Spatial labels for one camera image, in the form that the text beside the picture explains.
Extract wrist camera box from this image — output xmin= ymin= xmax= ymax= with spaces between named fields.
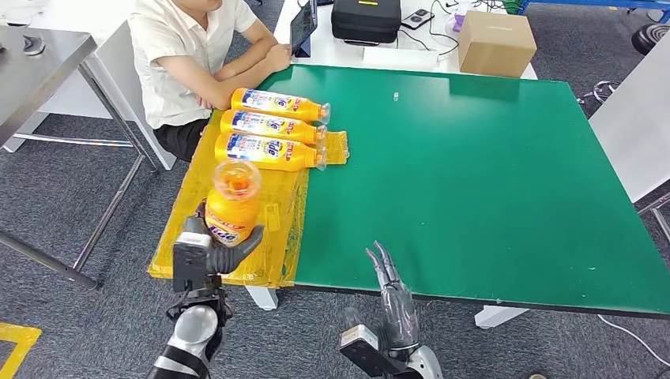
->
xmin=339 ymin=324 xmax=415 ymax=379
xmin=172 ymin=232 xmax=213 ymax=294

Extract brown cardboard box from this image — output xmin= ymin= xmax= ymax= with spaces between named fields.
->
xmin=457 ymin=10 xmax=538 ymax=80

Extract white floor cable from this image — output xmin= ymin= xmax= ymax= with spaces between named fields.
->
xmin=597 ymin=313 xmax=670 ymax=369

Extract white board panel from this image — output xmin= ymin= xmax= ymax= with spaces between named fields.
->
xmin=589 ymin=28 xmax=670 ymax=204

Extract grey coiled cable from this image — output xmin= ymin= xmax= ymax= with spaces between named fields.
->
xmin=576 ymin=80 xmax=621 ymax=106

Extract blue metal shelf rack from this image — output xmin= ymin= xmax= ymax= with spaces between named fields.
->
xmin=521 ymin=0 xmax=670 ymax=12

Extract stainless steel table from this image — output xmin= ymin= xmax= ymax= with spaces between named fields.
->
xmin=0 ymin=27 xmax=160 ymax=291

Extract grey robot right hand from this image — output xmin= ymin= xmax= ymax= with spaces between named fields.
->
xmin=342 ymin=240 xmax=421 ymax=352

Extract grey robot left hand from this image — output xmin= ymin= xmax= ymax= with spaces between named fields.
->
xmin=180 ymin=201 xmax=265 ymax=276

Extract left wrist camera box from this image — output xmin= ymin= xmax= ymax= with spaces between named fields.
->
xmin=172 ymin=232 xmax=213 ymax=294

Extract person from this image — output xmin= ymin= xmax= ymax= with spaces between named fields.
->
xmin=128 ymin=0 xmax=292 ymax=163

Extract white table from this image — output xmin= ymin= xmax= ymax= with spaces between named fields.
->
xmin=273 ymin=0 xmax=539 ymax=81

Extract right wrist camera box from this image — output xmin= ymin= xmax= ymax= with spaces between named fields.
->
xmin=339 ymin=324 xmax=415 ymax=379

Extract small grey metal part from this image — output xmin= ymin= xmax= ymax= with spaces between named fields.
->
xmin=22 ymin=35 xmax=47 ymax=57

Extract black round stool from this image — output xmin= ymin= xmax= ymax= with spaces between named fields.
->
xmin=630 ymin=23 xmax=670 ymax=56

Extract yellow taped cardboard mat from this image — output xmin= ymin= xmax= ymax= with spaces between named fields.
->
xmin=147 ymin=110 xmax=350 ymax=290

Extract black carrying case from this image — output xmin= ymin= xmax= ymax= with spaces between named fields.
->
xmin=331 ymin=0 xmax=402 ymax=46

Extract steel frame legs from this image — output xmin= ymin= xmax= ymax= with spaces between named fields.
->
xmin=635 ymin=190 xmax=670 ymax=244

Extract black remote controller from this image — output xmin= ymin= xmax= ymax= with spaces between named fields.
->
xmin=401 ymin=9 xmax=435 ymax=31

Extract white table leg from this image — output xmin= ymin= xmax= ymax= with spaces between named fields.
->
xmin=244 ymin=286 xmax=278 ymax=312
xmin=474 ymin=306 xmax=531 ymax=331

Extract black tablet on stand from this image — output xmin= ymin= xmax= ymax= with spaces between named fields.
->
xmin=289 ymin=0 xmax=318 ymax=58

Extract orange detergent bottle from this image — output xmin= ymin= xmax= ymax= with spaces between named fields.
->
xmin=214 ymin=131 xmax=328 ymax=173
xmin=220 ymin=108 xmax=328 ymax=146
xmin=204 ymin=159 xmax=263 ymax=248
xmin=230 ymin=87 xmax=332 ymax=125

